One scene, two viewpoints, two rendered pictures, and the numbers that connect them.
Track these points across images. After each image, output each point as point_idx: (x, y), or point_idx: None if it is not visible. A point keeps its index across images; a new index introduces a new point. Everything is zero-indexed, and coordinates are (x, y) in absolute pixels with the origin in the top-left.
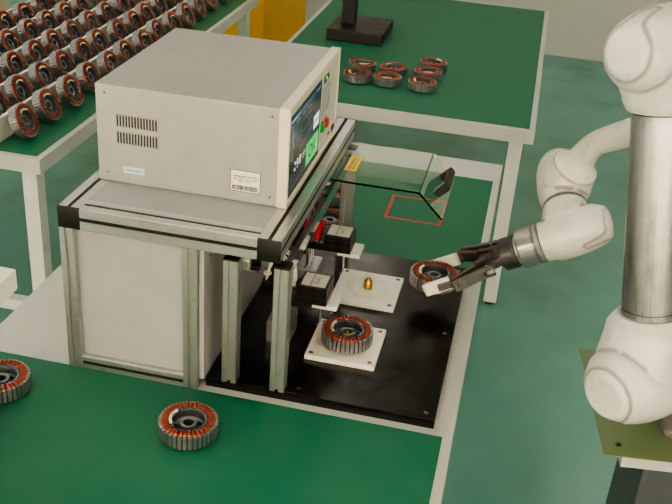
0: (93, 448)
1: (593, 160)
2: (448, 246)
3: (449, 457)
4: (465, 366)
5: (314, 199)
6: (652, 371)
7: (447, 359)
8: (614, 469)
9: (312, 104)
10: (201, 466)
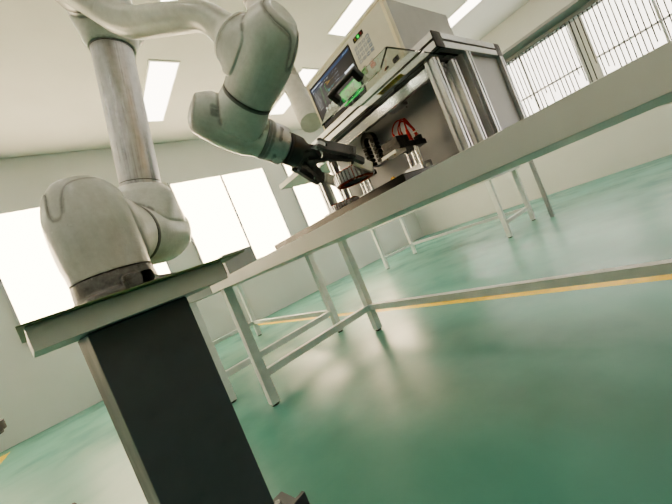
0: None
1: (206, 35)
2: None
3: (264, 263)
4: (299, 237)
5: (342, 124)
6: None
7: (303, 229)
8: (222, 383)
9: (337, 67)
10: None
